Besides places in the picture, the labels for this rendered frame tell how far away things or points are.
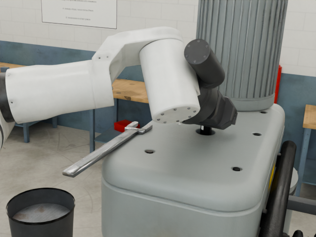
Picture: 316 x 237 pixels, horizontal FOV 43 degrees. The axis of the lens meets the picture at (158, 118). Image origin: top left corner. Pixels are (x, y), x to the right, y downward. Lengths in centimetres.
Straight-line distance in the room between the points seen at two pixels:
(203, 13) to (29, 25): 546
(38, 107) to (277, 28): 58
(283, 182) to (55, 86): 48
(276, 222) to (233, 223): 11
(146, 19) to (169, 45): 480
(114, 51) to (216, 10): 41
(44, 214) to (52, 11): 355
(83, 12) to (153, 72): 524
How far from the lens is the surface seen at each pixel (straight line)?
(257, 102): 93
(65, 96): 52
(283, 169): 86
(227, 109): 70
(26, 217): 314
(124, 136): 71
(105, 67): 52
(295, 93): 504
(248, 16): 88
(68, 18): 589
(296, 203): 113
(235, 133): 78
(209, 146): 71
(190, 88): 52
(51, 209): 320
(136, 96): 470
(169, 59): 53
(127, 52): 56
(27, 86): 52
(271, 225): 67
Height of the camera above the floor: 216
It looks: 19 degrees down
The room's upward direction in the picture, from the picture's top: 3 degrees clockwise
